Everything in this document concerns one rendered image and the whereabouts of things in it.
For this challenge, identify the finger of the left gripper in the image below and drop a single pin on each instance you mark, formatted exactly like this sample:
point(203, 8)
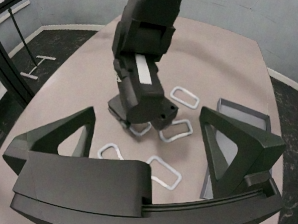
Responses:
point(125, 124)

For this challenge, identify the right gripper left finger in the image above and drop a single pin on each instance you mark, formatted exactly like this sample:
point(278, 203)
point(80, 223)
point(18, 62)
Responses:
point(47, 138)

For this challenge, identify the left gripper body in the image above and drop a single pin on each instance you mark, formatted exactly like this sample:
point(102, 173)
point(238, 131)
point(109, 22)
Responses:
point(116, 108)

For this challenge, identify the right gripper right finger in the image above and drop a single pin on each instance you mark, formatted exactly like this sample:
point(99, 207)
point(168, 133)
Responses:
point(258, 150)

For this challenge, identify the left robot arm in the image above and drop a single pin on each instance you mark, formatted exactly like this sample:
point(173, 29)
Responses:
point(140, 89)

